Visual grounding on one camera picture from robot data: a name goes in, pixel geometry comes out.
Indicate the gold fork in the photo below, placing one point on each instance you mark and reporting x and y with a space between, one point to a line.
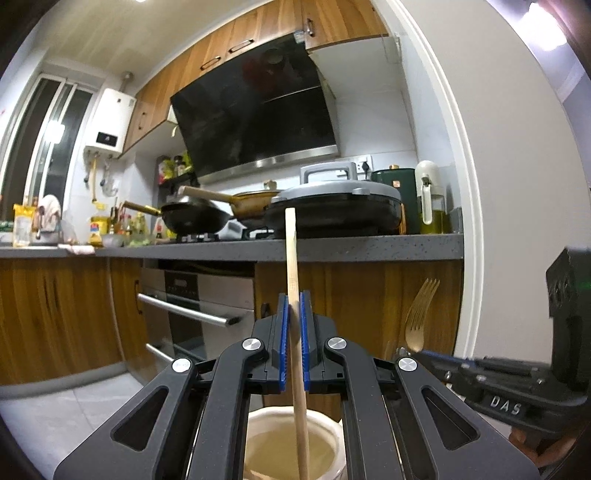
417 315

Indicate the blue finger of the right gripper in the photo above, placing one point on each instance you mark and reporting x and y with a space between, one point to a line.
435 360

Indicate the grey kitchen countertop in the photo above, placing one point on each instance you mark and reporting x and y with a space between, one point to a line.
327 250

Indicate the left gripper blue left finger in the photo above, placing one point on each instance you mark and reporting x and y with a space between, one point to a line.
283 317

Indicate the large black lidded pan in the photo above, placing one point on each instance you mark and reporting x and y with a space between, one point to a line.
331 201

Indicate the brown wooden-handled saucepan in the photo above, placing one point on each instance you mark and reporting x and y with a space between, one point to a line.
245 205

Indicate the oil dispenser bottle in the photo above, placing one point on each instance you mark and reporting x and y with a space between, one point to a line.
431 196

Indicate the black range hood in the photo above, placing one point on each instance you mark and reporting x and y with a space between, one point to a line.
264 106

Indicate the wooden chopstick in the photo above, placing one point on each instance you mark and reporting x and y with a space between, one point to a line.
296 351

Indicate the black wok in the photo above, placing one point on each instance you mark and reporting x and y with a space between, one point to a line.
186 218

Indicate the cream ceramic utensil holder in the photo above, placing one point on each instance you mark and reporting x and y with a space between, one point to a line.
271 445

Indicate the stainless built-in oven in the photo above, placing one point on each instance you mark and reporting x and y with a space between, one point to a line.
192 314

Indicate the white water heater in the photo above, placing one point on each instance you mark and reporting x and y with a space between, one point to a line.
109 124

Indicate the person right hand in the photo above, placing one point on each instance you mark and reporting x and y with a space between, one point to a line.
552 454

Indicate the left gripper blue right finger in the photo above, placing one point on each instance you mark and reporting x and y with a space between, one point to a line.
305 315

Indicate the yellow oil bottle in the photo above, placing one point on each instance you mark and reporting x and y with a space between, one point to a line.
98 227

